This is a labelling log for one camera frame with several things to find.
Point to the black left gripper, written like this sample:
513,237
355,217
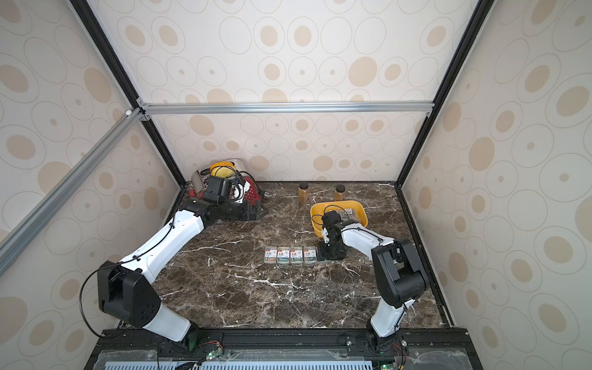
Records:
247,213

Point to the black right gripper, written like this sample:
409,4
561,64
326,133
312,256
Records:
331,252

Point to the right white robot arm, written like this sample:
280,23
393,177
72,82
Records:
400,276

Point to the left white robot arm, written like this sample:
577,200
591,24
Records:
125,289

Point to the yellow plastic storage tray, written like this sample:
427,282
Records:
319,209

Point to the red polka dot toaster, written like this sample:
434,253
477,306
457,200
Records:
220,190

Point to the right cinnamon spice bottle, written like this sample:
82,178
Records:
340,191

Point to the cinnamon spice bottle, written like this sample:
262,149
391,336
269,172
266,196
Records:
340,191
303,192

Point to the left cinnamon spice bottle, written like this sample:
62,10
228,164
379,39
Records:
303,192

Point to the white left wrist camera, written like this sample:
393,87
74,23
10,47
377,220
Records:
239,193

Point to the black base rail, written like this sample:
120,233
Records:
288,348

